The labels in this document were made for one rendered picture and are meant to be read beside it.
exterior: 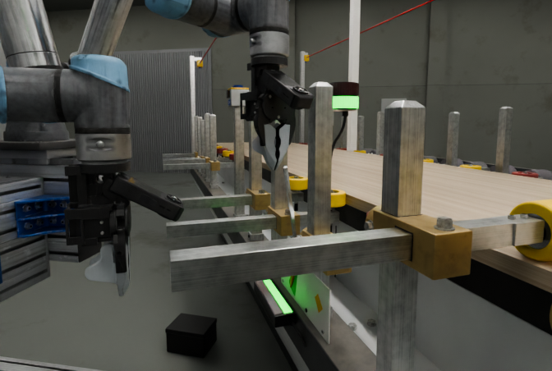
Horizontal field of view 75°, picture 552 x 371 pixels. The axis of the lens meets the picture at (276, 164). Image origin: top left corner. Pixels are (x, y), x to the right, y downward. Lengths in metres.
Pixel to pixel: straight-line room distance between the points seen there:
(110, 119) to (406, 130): 0.40
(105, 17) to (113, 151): 0.61
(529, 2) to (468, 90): 1.79
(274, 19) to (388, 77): 6.85
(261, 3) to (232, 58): 7.17
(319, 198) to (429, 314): 0.32
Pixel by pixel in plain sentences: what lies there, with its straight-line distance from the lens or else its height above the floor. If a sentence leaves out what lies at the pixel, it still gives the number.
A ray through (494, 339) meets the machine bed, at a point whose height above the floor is 0.74.
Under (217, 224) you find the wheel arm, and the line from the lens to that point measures 0.87.
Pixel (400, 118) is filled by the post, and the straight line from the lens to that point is 0.46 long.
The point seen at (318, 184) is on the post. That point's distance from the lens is 0.68.
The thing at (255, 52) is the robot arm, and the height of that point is 1.21.
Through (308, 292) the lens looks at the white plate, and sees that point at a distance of 0.75.
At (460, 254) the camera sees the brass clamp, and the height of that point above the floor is 0.94.
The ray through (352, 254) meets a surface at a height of 0.94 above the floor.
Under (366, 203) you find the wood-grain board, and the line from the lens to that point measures 0.88.
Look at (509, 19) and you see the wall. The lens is 8.18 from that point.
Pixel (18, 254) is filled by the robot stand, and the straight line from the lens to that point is 1.07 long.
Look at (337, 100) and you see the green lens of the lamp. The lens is 0.69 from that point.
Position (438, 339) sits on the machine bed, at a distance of 0.82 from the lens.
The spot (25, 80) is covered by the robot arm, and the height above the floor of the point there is 1.14.
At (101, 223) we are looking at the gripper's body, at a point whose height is 0.94.
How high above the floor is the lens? 1.08
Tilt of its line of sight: 6 degrees down
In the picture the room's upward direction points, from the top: straight up
